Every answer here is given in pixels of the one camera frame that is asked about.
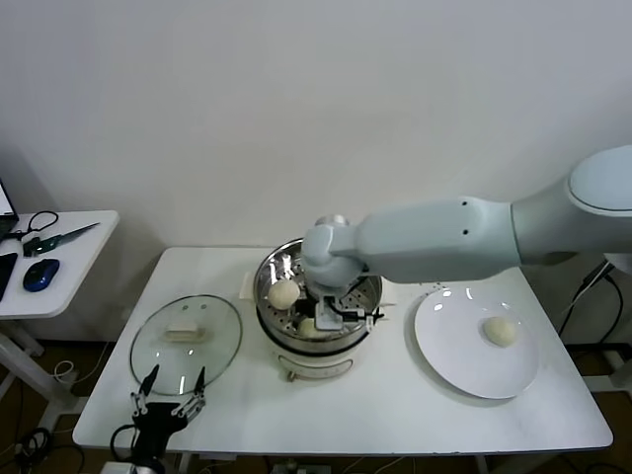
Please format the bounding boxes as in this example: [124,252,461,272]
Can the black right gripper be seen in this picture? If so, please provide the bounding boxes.
[294,296,320,322]

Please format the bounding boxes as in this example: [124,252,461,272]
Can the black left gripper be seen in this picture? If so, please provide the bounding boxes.
[129,363,206,458]

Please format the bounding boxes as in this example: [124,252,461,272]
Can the white steamed baozi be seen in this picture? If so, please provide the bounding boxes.
[295,318,327,340]
[267,279,301,311]
[482,316,519,348]

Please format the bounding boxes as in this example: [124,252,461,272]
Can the round glass pot lid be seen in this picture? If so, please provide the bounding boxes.
[129,294,245,397]

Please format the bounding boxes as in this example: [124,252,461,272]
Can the perforated steel steamer basket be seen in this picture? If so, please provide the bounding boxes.
[254,235,384,347]

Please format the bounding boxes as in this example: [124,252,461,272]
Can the steel steamer pot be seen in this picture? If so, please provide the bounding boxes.
[238,271,399,384]

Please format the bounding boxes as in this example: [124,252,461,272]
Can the white side table with legs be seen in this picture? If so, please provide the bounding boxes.
[0,210,120,435]

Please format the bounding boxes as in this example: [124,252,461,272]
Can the blue computer mouse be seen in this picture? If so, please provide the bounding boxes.
[23,258,61,293]

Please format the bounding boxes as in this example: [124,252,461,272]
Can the green pointed blade tool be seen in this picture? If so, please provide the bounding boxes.
[23,222,102,258]

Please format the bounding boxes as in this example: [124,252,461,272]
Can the large white plate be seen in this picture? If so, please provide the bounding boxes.
[413,286,540,400]

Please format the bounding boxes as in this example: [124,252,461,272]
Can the black phone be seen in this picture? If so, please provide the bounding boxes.
[0,253,19,303]

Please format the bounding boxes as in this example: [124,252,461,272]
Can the black laptop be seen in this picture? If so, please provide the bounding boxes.
[0,178,21,243]

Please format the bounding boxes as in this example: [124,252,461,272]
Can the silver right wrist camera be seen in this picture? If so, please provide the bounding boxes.
[313,294,348,333]

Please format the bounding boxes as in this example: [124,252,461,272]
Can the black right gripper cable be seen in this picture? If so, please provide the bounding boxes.
[340,306,385,330]

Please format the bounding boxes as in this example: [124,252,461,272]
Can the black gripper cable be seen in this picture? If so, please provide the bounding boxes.
[109,423,139,459]
[340,306,385,330]

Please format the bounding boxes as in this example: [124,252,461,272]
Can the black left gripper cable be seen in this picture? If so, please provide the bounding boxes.
[109,423,139,459]

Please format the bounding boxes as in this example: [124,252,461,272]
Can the white floor cable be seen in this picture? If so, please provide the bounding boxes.
[52,340,115,384]

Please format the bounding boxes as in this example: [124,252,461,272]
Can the black floor cables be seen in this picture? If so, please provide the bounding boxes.
[14,427,83,473]

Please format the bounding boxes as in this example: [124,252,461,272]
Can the black looped cord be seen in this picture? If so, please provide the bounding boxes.
[9,210,60,243]

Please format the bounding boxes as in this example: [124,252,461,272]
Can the black power cable with adapter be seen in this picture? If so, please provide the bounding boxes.
[557,259,624,347]

